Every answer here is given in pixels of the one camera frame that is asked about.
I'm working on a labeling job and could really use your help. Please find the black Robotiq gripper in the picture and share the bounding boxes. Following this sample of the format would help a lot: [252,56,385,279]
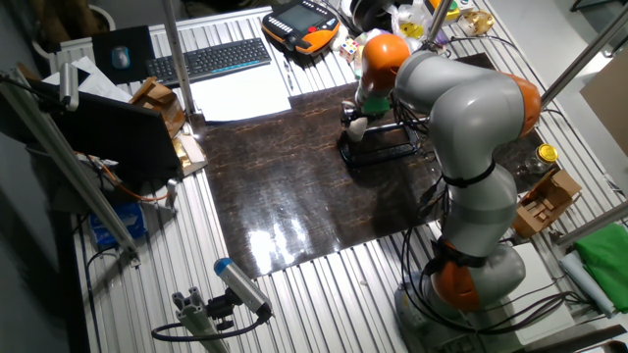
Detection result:
[340,99,367,129]

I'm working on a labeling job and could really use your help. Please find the glass jar with yellow lid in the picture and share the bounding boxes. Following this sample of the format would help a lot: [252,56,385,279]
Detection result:
[523,142,560,177]

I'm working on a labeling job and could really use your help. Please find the black metal C-clamp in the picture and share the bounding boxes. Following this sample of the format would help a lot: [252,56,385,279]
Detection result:
[337,120,423,168]

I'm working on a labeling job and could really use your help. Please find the Rubik's cube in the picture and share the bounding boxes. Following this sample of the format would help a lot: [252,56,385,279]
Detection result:
[339,37,359,64]

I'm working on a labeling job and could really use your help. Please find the dark marble pattern mat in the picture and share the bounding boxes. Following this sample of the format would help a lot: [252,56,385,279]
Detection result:
[198,52,560,279]

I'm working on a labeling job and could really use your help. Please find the black round spool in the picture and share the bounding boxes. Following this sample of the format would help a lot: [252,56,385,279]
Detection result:
[349,0,393,33]

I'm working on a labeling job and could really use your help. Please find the large white paper sheet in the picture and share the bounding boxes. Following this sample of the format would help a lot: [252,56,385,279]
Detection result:
[188,62,292,124]

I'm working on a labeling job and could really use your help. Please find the orange black teach pendant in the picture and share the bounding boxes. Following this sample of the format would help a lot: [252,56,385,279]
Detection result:
[261,0,341,56]

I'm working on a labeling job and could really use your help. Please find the clear plastic bag yellow contents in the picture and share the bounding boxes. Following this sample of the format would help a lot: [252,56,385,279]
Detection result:
[390,2,433,44]

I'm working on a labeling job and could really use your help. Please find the black computer keyboard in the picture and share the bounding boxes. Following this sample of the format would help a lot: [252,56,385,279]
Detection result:
[144,37,273,89]

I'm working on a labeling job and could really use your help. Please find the yellow green button box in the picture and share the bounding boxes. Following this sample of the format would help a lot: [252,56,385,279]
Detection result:
[424,0,463,23]

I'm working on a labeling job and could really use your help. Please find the gold foil box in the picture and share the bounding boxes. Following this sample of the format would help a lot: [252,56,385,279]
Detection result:
[170,132,209,178]

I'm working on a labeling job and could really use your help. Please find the small open brown cardboard box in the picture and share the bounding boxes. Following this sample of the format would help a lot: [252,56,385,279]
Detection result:
[128,76,187,140]

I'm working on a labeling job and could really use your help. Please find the cardboard box with inserts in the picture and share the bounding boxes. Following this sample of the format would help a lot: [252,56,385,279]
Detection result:
[509,168,584,240]

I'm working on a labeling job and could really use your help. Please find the black mouse pad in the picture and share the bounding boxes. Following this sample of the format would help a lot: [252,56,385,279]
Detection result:
[91,25,157,86]

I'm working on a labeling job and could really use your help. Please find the black laptop screen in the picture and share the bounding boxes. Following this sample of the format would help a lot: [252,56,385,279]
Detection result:
[26,77,183,183]

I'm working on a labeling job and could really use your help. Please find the grey computer mouse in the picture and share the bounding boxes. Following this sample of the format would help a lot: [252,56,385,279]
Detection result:
[110,45,131,71]

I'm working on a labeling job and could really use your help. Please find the short aluminium profile stub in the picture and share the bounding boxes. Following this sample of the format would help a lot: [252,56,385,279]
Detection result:
[171,286,231,353]

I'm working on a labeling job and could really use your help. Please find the blue tissue pack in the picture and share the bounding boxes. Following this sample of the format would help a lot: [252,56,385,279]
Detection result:
[88,201,148,249]

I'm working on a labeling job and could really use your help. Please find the loose white paper pile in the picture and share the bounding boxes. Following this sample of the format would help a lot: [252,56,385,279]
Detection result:
[41,55,134,104]

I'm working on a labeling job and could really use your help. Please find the white flat board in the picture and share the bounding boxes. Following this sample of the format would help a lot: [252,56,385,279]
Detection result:
[504,241,576,346]

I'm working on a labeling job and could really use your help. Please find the brown cardboard panel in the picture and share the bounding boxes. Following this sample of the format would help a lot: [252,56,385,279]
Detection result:
[579,48,628,158]

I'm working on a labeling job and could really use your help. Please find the pale rolled sheet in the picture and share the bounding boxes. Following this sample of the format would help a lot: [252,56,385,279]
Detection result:
[558,250,617,320]

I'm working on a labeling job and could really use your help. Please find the green cloth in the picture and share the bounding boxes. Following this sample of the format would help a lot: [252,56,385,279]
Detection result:
[574,222,628,315]

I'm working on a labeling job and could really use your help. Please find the green printed camera mount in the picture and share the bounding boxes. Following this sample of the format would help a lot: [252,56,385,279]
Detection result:
[360,95,393,117]

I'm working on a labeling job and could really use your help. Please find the slim metal stand post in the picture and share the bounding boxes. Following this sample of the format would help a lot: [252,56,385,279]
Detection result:
[422,0,453,51]

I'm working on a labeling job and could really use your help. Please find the tall aluminium frame post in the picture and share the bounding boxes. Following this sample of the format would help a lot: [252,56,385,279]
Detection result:
[161,0,197,118]

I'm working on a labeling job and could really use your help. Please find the silver camera with blue cap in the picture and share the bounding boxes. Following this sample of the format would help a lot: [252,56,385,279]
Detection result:
[213,257,274,318]

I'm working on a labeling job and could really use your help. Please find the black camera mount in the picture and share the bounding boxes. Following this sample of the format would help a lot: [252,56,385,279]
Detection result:
[205,287,237,331]

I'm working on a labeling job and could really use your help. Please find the orange cable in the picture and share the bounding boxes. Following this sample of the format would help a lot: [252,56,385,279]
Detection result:
[73,150,172,204]

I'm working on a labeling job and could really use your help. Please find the diagonal aluminium frame bar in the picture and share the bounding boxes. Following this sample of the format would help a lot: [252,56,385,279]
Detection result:
[539,3,628,113]

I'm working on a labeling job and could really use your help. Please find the black camera cable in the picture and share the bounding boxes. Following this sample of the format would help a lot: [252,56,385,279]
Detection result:
[150,306,273,343]

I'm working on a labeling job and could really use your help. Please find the plain silver depth camera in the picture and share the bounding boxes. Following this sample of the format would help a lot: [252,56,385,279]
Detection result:
[58,62,80,113]

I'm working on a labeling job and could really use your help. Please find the long slanted aluminium frame bar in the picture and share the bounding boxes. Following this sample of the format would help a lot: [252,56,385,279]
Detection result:
[0,68,142,269]

